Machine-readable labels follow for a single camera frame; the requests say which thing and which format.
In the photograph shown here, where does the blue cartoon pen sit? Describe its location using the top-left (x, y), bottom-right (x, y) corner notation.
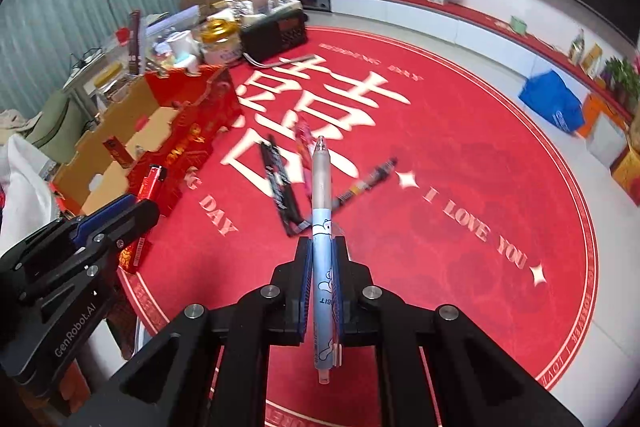
top-left (311, 135), bottom-right (338, 385)

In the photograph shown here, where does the grey clear gel pen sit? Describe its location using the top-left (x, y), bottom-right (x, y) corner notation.
top-left (332, 157), bottom-right (397, 211)

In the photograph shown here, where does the red cardboard fruit box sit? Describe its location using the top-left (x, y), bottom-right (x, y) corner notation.
top-left (49, 64), bottom-right (245, 275)

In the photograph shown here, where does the small red box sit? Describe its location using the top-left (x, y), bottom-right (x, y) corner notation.
top-left (103, 135), bottom-right (134, 170)

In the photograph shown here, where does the red gel pen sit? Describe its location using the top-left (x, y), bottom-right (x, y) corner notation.
top-left (294, 116), bottom-right (314, 195)

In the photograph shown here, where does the round red wedding rug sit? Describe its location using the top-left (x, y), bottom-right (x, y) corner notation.
top-left (117, 25), bottom-right (600, 427)

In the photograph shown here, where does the black marker pen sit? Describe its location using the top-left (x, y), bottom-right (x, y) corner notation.
top-left (259, 134), bottom-right (308, 237)

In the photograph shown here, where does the black radio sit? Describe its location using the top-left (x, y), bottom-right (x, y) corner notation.
top-left (240, 10), bottom-right (308, 65)

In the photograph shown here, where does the white cup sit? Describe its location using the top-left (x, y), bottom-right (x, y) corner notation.
top-left (166, 30), bottom-right (200, 62)

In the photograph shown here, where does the tall dark red box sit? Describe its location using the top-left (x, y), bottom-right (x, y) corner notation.
top-left (128, 9), bottom-right (141, 76)

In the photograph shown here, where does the blue bag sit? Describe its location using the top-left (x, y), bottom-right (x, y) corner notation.
top-left (518, 70), bottom-right (585, 134)

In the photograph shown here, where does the gold lid jar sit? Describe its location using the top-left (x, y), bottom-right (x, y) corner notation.
top-left (198, 18), bottom-right (242, 66)

